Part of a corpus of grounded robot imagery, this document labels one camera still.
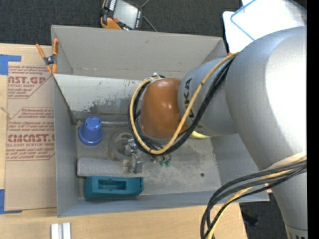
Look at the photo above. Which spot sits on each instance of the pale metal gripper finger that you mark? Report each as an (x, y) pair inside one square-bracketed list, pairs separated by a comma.
[(139, 166), (127, 165)]

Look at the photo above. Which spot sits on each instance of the clear glass jar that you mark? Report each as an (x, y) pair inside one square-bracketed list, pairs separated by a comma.
[(117, 143)]

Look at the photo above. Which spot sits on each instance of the teal plastic block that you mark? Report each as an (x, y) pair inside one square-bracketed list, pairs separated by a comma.
[(112, 187)]

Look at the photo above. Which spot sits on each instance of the grey foam roll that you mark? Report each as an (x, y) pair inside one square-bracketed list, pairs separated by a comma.
[(99, 167)]

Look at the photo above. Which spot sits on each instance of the blue plastic cup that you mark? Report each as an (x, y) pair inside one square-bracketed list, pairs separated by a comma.
[(91, 132)]

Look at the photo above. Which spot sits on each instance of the brown cardboard board, red print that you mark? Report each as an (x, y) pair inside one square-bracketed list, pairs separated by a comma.
[(30, 183)]

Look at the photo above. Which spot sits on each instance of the grey metal bin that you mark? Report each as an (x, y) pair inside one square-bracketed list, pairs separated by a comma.
[(174, 51)]

